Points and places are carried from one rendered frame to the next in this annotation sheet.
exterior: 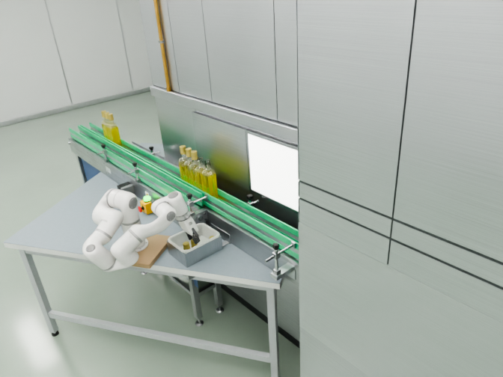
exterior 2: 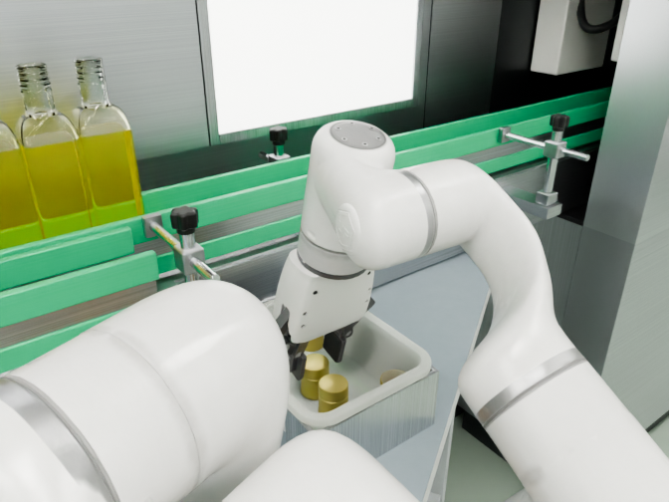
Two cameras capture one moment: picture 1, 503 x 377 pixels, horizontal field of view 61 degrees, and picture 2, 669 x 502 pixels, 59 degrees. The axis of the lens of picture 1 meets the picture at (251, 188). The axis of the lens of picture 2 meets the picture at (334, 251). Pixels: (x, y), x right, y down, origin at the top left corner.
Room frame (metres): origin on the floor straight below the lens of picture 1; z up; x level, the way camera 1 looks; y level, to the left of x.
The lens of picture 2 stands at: (1.76, 0.87, 1.25)
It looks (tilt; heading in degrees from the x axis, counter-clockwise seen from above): 27 degrees down; 273
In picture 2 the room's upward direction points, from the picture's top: straight up
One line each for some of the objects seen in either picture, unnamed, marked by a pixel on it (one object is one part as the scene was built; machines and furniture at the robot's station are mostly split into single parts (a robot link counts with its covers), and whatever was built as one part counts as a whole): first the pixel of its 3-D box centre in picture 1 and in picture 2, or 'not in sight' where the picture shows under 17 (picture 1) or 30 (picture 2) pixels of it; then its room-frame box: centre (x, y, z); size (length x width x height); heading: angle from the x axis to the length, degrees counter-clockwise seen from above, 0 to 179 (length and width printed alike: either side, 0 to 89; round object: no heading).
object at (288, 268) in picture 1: (281, 263); (537, 177); (1.46, -0.10, 0.90); 0.17 x 0.05 x 0.23; 129
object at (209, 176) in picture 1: (210, 186); (111, 192); (2.06, 0.22, 0.99); 0.06 x 0.06 x 0.21; 40
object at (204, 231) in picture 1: (194, 243); (320, 371); (1.80, 0.31, 0.80); 0.22 x 0.17 x 0.09; 129
